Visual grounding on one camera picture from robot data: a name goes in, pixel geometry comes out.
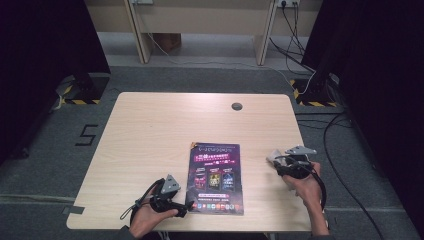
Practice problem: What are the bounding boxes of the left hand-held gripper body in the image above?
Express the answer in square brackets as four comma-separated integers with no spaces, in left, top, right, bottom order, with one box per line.
[149,173,183,215]

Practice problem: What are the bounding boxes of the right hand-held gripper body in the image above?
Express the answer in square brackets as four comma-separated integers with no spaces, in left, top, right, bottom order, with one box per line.
[277,145,318,180]

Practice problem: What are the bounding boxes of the white cloth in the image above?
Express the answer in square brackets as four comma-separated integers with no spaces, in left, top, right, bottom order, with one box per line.
[265,148,288,168]

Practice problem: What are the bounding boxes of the red illustrated magazine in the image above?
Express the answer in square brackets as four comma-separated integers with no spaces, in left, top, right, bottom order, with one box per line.
[184,141,245,216]

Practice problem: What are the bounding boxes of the person's right hand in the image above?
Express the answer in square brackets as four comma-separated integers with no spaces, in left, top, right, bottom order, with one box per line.
[282,161,323,207]

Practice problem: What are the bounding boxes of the person's left hand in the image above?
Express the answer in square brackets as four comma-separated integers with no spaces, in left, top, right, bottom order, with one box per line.
[128,183,180,240]

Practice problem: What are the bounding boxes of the black stand base hazard tape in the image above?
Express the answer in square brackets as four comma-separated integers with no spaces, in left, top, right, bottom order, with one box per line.
[54,73,111,106]
[289,73,342,109]

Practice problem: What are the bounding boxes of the grey tape strip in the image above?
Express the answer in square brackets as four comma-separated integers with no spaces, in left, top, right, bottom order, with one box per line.
[61,205,86,216]

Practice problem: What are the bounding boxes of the black curtain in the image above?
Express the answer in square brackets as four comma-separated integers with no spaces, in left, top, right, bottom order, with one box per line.
[301,0,424,231]
[0,0,111,165]

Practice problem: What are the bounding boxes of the brown cardboard box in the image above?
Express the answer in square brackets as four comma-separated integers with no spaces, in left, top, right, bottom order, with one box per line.
[155,33,182,53]

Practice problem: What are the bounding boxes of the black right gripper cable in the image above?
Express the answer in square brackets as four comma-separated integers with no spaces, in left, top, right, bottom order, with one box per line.
[283,154,328,212]

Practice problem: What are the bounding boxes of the thick black floor cable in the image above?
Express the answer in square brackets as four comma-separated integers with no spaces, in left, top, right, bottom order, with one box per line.
[322,112,386,240]

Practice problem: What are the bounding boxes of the thin black floor cable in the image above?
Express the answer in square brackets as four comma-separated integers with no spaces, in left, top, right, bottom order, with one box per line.
[294,112,353,130]

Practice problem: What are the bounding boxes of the short white cable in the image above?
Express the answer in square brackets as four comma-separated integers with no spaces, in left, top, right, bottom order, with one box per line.
[300,70,317,97]

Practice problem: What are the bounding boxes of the black power cable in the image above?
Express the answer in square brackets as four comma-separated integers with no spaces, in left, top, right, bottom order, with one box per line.
[268,37,316,74]
[284,3,301,73]
[281,3,307,56]

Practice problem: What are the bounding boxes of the long white floor cable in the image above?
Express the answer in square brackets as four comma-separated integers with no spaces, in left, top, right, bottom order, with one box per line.
[146,32,296,88]

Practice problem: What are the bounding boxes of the white wall power outlet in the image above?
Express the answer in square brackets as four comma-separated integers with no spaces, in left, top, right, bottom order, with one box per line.
[277,0,301,9]

